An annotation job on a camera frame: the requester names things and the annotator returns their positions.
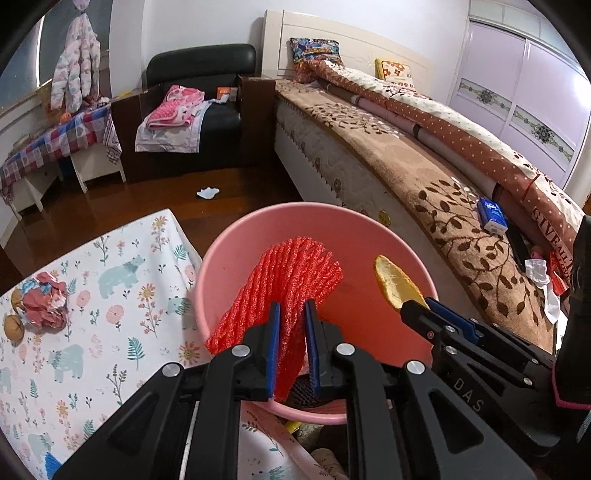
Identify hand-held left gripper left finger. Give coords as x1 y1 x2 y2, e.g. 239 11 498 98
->
53 301 282 480

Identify yellow floral pillow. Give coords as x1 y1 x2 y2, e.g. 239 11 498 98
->
374 58 416 86

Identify pink white puffer jacket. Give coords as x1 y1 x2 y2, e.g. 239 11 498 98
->
50 18 101 112

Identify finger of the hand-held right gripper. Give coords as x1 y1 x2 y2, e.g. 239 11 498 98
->
425 296 491 345
400 300 463 352

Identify black mesh net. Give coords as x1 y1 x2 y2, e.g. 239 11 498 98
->
288 376 324 409

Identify blue tissue pack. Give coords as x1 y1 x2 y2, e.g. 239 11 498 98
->
477 198 509 234

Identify lilac wardrobe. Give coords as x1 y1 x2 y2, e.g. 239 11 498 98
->
450 0 591 190

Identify white table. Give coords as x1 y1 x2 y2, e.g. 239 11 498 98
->
9 143 126 222

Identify white bed headboard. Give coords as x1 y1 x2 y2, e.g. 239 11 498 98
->
263 10 435 93

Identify white crumpled cloth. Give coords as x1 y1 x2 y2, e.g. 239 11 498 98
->
524 258 561 321

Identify orange peel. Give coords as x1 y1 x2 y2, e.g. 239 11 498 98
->
374 255 430 312

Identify brown leaf-pattern blanket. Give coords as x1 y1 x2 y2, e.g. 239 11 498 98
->
276 78 561 354

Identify red foam fruit net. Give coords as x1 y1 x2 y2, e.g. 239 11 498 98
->
205 236 343 401

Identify orange polka-dot quilt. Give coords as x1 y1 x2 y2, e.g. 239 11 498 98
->
295 58 585 287

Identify flat black device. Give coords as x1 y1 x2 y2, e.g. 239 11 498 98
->
508 226 536 273

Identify pink plastic bucket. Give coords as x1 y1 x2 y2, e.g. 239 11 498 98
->
196 202 440 425

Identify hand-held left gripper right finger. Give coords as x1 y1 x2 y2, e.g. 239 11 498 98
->
303 299 539 480

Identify black armchair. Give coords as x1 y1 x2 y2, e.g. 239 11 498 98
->
112 44 278 183

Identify plaid covered side table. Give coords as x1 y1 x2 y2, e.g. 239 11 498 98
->
0 104 122 204

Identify crumpled red wrapper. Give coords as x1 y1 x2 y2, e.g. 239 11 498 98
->
21 272 70 329

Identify colourful patterned pillow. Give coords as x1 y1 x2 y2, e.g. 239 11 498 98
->
288 37 342 65

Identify bed with brown blanket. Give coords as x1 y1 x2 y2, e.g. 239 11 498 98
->
272 78 573 352

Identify floral tablecloth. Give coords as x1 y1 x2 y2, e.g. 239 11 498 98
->
0 209 333 480

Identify pink folded clothing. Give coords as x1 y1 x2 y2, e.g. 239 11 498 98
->
147 84 205 129

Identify pale folded cloth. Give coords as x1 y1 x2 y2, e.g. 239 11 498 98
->
135 99 215 153

